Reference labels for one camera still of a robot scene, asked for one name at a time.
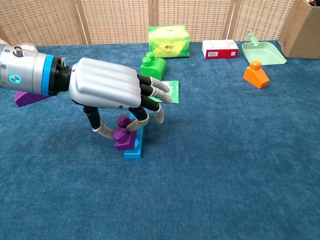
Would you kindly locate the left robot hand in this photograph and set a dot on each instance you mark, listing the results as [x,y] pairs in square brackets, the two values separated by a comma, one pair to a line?
[105,85]

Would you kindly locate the small purple two-stud brick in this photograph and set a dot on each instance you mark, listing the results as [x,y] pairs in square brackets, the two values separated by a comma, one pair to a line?
[123,143]

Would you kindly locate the light blue long brick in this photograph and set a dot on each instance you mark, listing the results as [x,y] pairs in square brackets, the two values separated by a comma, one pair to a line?
[133,153]

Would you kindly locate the green two-stud brick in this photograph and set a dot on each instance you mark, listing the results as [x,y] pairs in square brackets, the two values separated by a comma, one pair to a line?
[155,67]

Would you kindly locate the woven folding screen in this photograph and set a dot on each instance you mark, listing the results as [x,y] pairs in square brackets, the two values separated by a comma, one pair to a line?
[112,20]

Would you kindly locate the green sachet packet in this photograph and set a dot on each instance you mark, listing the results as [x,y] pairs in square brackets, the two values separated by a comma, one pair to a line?
[175,92]

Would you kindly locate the green tissue pack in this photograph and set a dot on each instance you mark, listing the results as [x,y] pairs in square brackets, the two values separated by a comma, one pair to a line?
[170,40]

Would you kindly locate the purple sloped one-stud brick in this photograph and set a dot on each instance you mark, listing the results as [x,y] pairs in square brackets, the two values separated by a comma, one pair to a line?
[25,98]

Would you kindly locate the red and white box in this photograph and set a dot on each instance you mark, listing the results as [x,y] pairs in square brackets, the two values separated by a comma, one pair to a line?
[220,47]

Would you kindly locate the blue table cloth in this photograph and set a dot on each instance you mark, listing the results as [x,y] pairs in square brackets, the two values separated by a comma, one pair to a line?
[200,162]

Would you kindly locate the orange sloped one-stud brick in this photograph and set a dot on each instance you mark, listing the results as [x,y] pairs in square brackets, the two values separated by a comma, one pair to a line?
[257,77]

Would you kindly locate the pale green dustpan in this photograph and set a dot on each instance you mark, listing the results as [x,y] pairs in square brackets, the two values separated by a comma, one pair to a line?
[265,53]

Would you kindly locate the cardboard box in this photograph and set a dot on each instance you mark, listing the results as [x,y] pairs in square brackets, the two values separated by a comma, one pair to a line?
[302,32]

